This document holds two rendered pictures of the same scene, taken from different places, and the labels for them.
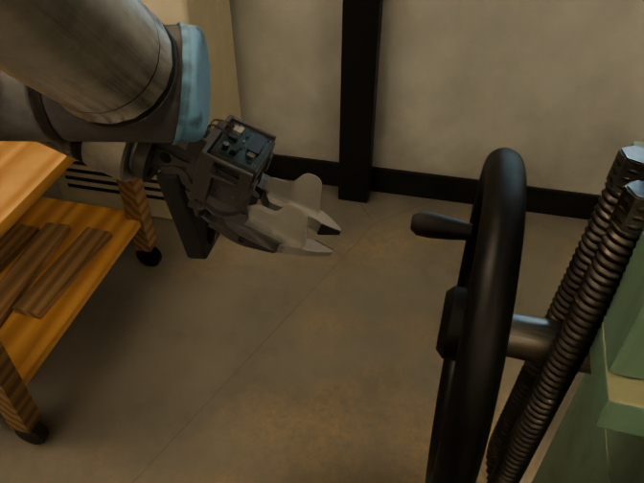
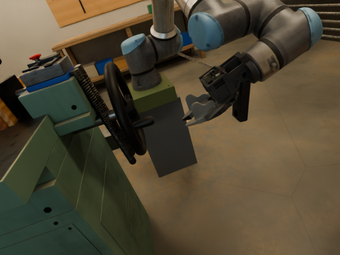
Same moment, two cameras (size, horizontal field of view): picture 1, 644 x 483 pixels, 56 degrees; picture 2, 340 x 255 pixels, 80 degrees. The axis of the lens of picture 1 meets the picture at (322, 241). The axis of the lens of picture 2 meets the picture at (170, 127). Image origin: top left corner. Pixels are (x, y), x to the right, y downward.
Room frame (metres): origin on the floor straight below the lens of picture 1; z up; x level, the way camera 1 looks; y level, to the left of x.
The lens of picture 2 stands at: (0.89, -0.19, 1.07)
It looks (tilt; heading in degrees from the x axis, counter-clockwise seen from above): 33 degrees down; 163
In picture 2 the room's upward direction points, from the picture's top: 18 degrees counter-clockwise
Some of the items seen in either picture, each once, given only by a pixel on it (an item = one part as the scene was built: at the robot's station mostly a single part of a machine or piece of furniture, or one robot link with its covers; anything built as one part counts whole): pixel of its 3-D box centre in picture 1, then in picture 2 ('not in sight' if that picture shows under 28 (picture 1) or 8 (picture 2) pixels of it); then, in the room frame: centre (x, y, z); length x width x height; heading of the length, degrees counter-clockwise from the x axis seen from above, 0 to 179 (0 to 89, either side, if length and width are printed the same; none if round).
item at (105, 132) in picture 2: not in sight; (104, 140); (0.01, -0.24, 0.58); 0.12 x 0.08 x 0.08; 74
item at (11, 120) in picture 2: not in sight; (18, 95); (0.21, -0.37, 0.94); 0.21 x 0.01 x 0.08; 164
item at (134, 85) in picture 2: not in sight; (144, 76); (-0.29, 0.13, 0.69); 0.19 x 0.19 x 0.10
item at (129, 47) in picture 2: not in sight; (138, 53); (-0.29, 0.14, 0.83); 0.17 x 0.15 x 0.18; 88
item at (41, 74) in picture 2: not in sight; (48, 68); (0.27, -0.26, 0.99); 0.13 x 0.11 x 0.06; 164
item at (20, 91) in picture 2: not in sight; (27, 92); (0.26, -0.34, 0.95); 0.09 x 0.07 x 0.09; 164
